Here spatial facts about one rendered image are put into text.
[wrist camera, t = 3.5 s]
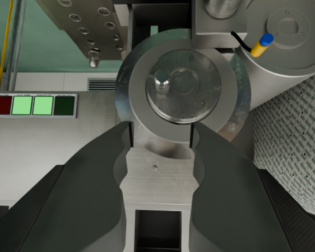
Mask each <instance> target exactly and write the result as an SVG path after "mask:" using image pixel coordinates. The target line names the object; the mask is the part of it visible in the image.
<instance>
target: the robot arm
mask: <svg viewBox="0 0 315 252"><path fill-rule="evenodd" d="M133 147H134V122H133V121H132V122H131V121H122V122H120V123H119V124H117V125H116V126H114V127H112V128H111V129H109V130H108V131H106V132H104V133H103V134H101V135H100V136H98V137H96V138H95V139H93V140H92V141H90V142H89V143H87V144H86V145H85V146H83V147H82V148H81V149H80V150H79V151H77V152H76V153H75V154H74V155H73V156H72V157H71V158H70V159H69V160H68V161H67V162H66V163H65V164H57V165H55V166H54V167H53V168H52V169H51V170H50V171H49V172H48V173H47V174H46V175H45V176H44V177H43V178H42V179H41V180H40V181H39V182H38V183H36V184H35V185H34V186H33V187H32V188H31V189H30V190H29V191H28V192H27V193H26V194H25V195H24V196H23V197H22V198H21V199H20V200H19V201H17V202H16V203H15V204H14V205H13V206H12V207H11V208H10V209H9V210H8V211H7V212H6V213H5V214H4V215H3V216H2V217H1V218H0V252H123V250H124V248H125V245H126V229H127V218H126V212H125V205H124V198H123V192H122V190H121V188H120V184H121V182H122V181H123V179H124V178H125V176H126V175H127V174H128V167H127V159H126V155H127V153H128V151H129V150H130V149H131V148H133ZM189 148H190V149H192V151H193V152H194V153H195V156H194V165H193V176H194V178H195V179H196V181H197V182H198V185H199V187H198V188H197V189H196V190H195V191H194V193H193V195H192V203H191V212H190V221H189V241H188V249H189V252H315V220H314V219H313V218H312V217H311V216H310V215H309V214H308V213H307V212H306V211H305V210H304V209H303V207H302V206H301V205H300V204H299V203H298V202H297V201H296V200H295V199H294V198H293V197H292V196H291V195H290V194H289V193H288V192H287V191H286V190H285V188H284V187H283V186H282V185H281V184H280V183H279V182H278V181H277V180H276V179H275V178H274V177H273V176H272V175H271V174H270V173H269V172H268V171H267V169H259V168H258V167H257V166H256V165H255V164H254V163H253V162H252V161H251V160H250V159H249V158H248V157H247V156H246V155H245V154H244V153H243V152H242V151H241V150H240V149H238V148H237V147H236V146H235V145H233V144H232V143H231V142H229V141H228V140H226V139H225V138H223V137H222V136H220V135H219V134H218V133H216V132H215V131H213V130H212V129H210V128H209V127H207V126H206V125H204V124H203V123H201V122H198V121H195V122H191V124H190V140H189Z"/></svg>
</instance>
